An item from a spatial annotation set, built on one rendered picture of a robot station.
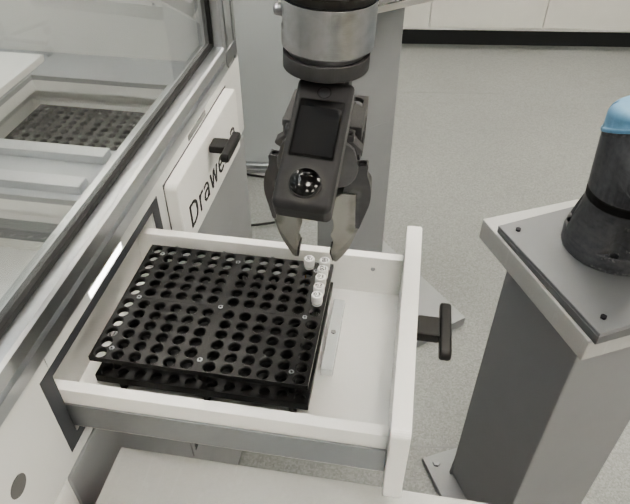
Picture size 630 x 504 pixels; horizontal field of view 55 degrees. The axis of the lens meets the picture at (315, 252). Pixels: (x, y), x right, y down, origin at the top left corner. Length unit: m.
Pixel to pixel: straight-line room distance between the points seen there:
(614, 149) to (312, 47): 0.51
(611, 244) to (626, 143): 0.15
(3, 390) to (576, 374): 0.79
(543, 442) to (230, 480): 0.63
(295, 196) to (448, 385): 1.35
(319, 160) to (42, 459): 0.38
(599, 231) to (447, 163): 1.72
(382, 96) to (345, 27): 1.06
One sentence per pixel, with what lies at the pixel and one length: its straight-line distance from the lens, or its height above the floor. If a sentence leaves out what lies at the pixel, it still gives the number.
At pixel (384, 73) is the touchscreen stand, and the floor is 0.75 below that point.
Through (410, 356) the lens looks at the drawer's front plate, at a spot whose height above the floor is 0.93.
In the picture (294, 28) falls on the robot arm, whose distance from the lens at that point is 0.49.
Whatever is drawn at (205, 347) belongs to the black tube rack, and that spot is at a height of 0.90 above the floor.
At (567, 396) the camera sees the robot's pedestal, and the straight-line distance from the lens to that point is 1.08.
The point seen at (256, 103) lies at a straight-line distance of 2.37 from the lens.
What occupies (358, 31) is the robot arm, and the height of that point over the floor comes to 1.20.
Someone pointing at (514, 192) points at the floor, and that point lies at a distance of 2.51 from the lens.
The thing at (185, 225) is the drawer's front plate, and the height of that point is 0.86.
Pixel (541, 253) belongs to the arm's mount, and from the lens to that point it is 0.98.
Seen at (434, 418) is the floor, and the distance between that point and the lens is 1.69.
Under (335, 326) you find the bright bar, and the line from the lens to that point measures 0.71.
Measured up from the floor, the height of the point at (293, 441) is 0.87.
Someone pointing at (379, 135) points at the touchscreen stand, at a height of 0.59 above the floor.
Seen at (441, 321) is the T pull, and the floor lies 0.91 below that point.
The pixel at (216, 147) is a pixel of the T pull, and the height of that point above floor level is 0.91.
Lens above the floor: 1.38
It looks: 41 degrees down
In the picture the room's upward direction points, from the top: straight up
